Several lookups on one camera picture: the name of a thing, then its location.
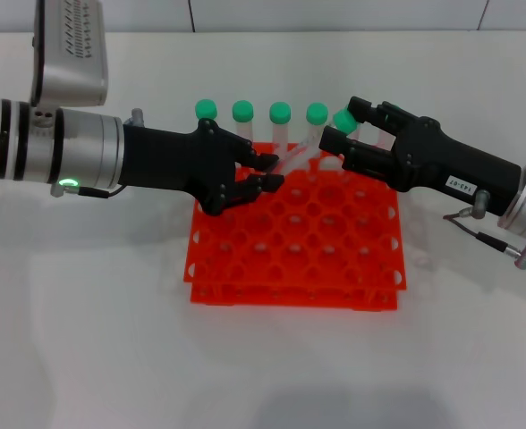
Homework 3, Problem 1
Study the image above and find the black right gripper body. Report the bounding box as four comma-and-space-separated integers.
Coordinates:
389, 115, 524, 216

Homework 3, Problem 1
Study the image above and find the gripper cable with plugs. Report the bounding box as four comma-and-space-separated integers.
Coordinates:
441, 189, 526, 270
50, 106, 146, 198

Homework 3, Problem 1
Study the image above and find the left gripper cable with plugs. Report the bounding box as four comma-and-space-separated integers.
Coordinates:
50, 106, 146, 198

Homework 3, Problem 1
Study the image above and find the orange test tube rack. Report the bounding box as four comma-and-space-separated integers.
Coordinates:
182, 140, 408, 310

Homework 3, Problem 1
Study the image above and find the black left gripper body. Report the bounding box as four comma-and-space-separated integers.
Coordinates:
119, 117, 238, 217

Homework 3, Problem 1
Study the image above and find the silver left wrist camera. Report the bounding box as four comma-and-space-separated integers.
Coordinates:
30, 0, 110, 108

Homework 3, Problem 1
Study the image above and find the right gripper cable with plugs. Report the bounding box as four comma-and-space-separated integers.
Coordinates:
441, 189, 526, 270

